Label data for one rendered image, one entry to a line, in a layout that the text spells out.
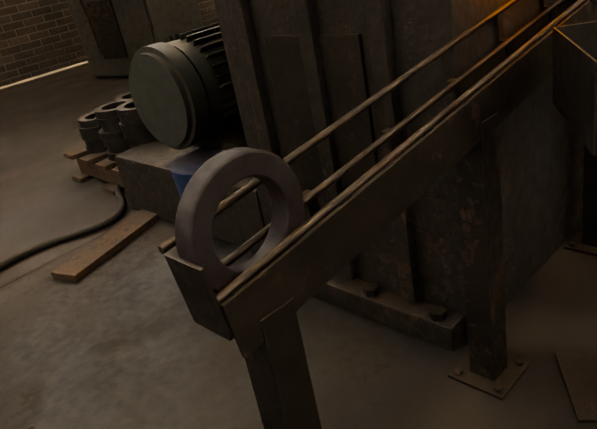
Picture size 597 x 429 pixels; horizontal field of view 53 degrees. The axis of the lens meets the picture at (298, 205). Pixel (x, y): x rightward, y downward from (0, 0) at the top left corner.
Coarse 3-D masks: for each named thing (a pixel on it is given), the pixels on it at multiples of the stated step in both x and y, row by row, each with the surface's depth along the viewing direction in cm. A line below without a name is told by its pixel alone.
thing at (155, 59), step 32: (192, 32) 213; (160, 64) 199; (192, 64) 203; (224, 64) 209; (160, 96) 208; (192, 96) 198; (224, 96) 207; (160, 128) 217; (192, 128) 206; (224, 128) 237; (128, 160) 237; (160, 160) 228; (128, 192) 249; (160, 192) 229; (256, 192) 185; (224, 224) 205; (256, 224) 191
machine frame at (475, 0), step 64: (256, 0) 143; (320, 0) 130; (384, 0) 116; (448, 0) 109; (576, 0) 147; (256, 64) 150; (320, 64) 135; (384, 64) 121; (256, 128) 165; (320, 128) 142; (512, 128) 135; (448, 192) 128; (512, 192) 141; (576, 192) 171; (384, 256) 150; (448, 256) 135; (512, 256) 148; (384, 320) 152; (448, 320) 139
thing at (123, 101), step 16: (128, 96) 306; (96, 112) 266; (112, 112) 263; (128, 112) 244; (80, 128) 286; (96, 128) 282; (112, 128) 267; (128, 128) 248; (144, 128) 248; (96, 144) 286; (112, 144) 269; (128, 144) 269; (80, 160) 286; (96, 160) 284; (112, 160) 273; (80, 176) 302; (96, 176) 294; (112, 176) 279; (112, 192) 273
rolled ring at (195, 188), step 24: (216, 168) 68; (240, 168) 70; (264, 168) 73; (288, 168) 76; (192, 192) 67; (216, 192) 68; (288, 192) 76; (192, 216) 66; (288, 216) 77; (192, 240) 67; (216, 264) 70; (240, 264) 77; (216, 288) 71
